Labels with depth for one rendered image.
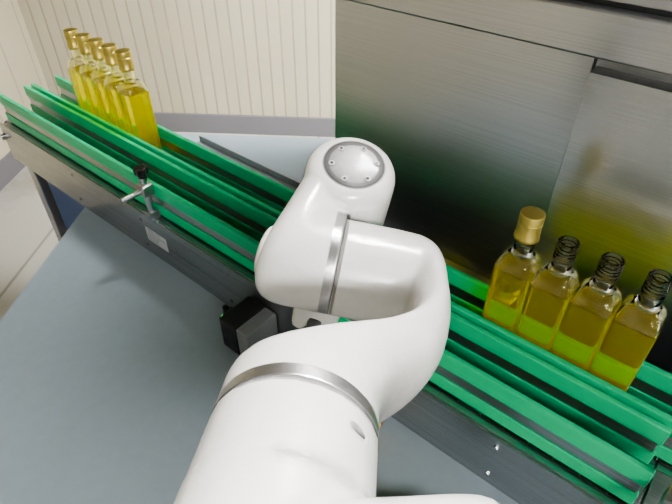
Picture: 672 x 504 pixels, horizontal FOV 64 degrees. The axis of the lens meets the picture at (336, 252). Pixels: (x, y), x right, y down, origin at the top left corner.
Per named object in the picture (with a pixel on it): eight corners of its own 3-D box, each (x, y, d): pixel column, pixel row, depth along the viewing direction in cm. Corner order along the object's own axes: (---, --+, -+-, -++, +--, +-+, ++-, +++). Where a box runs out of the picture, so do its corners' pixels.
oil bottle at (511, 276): (517, 345, 93) (548, 249, 79) (502, 365, 89) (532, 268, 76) (487, 329, 95) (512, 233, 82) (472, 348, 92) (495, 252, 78)
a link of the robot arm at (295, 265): (381, 294, 36) (243, 266, 36) (360, 353, 45) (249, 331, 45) (404, 136, 45) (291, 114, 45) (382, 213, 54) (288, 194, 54)
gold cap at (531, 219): (509, 239, 77) (516, 214, 74) (518, 227, 79) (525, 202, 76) (533, 248, 75) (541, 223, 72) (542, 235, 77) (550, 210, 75)
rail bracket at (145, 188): (164, 219, 121) (150, 167, 113) (135, 234, 117) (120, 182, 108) (153, 212, 123) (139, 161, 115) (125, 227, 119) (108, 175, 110)
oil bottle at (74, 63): (116, 131, 152) (86, 28, 134) (98, 139, 149) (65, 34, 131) (104, 125, 155) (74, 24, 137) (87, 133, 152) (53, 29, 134)
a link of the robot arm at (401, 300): (204, 480, 29) (280, 275, 47) (442, 529, 29) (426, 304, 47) (213, 359, 25) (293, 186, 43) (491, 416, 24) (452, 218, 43)
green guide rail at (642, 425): (650, 460, 76) (672, 428, 71) (648, 465, 75) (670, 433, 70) (35, 110, 162) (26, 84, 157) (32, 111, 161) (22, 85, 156)
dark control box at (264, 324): (279, 342, 110) (276, 313, 105) (251, 366, 105) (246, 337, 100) (251, 323, 114) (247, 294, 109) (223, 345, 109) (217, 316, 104)
